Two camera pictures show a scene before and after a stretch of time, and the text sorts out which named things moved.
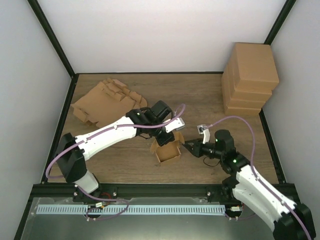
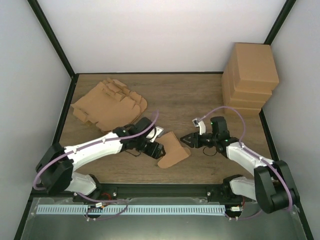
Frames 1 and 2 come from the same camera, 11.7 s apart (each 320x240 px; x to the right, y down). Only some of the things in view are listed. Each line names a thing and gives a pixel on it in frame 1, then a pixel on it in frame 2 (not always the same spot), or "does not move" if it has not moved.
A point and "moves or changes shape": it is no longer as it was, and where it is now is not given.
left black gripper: (170, 137) → (155, 151)
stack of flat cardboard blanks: (108, 101) does not move
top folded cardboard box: (252, 66) does not move
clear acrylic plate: (235, 224) does not move
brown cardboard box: (169, 151) moves or changes shape
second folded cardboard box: (228, 85) does not move
